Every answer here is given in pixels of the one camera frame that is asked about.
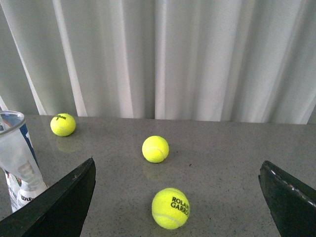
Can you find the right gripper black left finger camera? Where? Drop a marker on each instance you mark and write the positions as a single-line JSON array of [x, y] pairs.
[[60, 211]]

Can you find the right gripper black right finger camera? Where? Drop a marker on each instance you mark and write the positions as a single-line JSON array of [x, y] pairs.
[[291, 202]]

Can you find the clear Wilson tennis ball can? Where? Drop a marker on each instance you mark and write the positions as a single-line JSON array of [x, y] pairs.
[[18, 160]]

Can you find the far Wilson 3 tennis ball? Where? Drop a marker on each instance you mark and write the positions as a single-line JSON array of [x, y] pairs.
[[63, 125]]

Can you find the Roland Garros tennis ball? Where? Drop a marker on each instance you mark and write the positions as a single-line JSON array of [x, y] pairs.
[[170, 208]]

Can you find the yellow tennis ball right edge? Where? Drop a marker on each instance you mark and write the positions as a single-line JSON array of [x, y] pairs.
[[155, 149]]

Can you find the white pleated curtain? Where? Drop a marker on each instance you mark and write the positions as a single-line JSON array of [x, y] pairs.
[[214, 60]]

